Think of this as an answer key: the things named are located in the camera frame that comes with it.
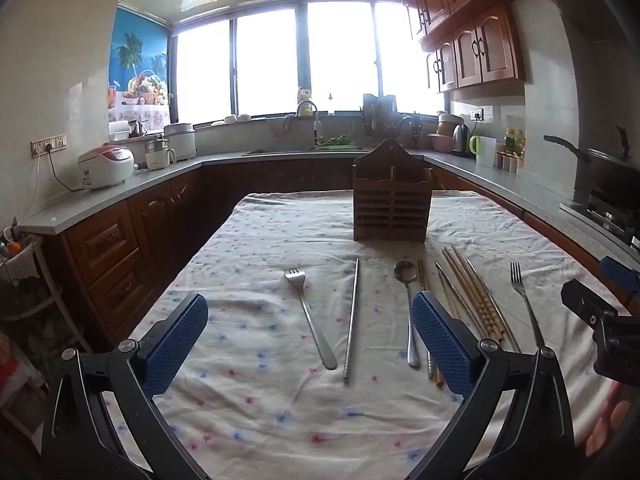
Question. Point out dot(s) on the grey kitchen countertop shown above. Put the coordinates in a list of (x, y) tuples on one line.
[(150, 180)]

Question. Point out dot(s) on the wooden utensil holder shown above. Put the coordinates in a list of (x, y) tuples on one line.
[(390, 210)]

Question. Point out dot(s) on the pink and white rice cooker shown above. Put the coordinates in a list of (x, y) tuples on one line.
[(105, 165)]

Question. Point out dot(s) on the white storage rack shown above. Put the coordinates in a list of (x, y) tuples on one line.
[(45, 280)]

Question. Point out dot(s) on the small clear bottle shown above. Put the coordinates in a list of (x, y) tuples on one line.
[(330, 105)]

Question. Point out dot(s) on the dish drying rack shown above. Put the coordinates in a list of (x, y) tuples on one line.
[(380, 112)]

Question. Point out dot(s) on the white electric pot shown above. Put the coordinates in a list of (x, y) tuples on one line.
[(181, 142)]

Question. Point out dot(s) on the black wok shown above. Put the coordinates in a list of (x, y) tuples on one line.
[(607, 167)]

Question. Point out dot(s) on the wooden chopstick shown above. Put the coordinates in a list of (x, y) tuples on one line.
[(423, 275), (472, 290), (480, 287), (462, 290)]

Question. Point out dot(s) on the kitchen sink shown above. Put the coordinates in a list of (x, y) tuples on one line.
[(300, 150)]

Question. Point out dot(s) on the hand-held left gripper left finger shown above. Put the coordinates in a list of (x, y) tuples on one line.
[(175, 340)]

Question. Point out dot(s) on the palm and fruit print blind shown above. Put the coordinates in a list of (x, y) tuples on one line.
[(140, 60)]

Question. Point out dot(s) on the steel spoon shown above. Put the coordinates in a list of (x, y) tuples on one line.
[(404, 272)]

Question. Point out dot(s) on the wall outlet strip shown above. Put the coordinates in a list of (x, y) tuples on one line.
[(49, 145)]

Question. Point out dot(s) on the white floral tablecloth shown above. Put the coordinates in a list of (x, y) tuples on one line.
[(260, 410)]

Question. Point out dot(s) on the cooking oil bottles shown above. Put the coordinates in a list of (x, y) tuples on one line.
[(515, 141)]

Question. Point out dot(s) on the white bowls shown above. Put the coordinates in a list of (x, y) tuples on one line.
[(236, 119)]

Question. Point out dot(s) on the steel kitchen faucet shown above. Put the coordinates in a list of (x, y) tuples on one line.
[(316, 120)]

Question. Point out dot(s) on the wooden base cabinets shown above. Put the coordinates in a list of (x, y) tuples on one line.
[(150, 220)]

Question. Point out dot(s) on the beige lidded container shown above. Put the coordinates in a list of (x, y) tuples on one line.
[(450, 124)]

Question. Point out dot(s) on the kitchen window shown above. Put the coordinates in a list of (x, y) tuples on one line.
[(325, 60)]

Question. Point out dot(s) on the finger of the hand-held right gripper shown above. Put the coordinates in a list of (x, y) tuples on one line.
[(620, 271), (585, 300)]

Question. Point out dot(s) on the pink bowl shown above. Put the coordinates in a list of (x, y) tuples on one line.
[(440, 143)]

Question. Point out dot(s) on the steel electric kettle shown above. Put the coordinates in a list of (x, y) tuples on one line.
[(460, 141)]

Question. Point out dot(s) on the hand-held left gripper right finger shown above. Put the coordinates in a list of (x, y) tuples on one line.
[(440, 340)]

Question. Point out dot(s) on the steel fork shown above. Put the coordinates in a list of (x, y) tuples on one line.
[(312, 325), (522, 292)]

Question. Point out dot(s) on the person's right hand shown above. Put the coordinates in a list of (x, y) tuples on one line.
[(607, 425)]

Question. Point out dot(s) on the white wall outlet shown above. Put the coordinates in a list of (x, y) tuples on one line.
[(477, 113)]

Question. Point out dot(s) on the green basket of vegetables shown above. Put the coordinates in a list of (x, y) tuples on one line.
[(335, 142)]

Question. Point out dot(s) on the row of spice jars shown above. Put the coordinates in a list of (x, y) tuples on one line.
[(510, 162)]

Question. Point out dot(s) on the wooden wall cabinets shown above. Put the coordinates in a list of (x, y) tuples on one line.
[(465, 20)]

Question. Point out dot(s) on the gas stove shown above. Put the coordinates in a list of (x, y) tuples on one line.
[(607, 215)]

